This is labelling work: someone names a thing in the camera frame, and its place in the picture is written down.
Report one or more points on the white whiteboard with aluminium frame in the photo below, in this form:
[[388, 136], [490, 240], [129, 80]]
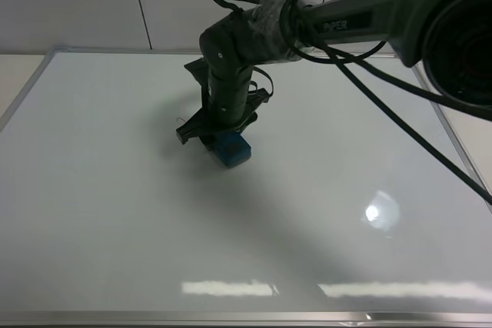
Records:
[[337, 219]]

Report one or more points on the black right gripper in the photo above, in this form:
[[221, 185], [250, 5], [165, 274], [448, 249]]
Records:
[[227, 105]]

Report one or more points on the blue board eraser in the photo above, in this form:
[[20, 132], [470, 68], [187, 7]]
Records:
[[231, 149]]

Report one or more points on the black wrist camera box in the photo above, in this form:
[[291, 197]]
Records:
[[199, 70]]

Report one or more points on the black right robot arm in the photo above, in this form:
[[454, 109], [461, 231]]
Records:
[[450, 38]]

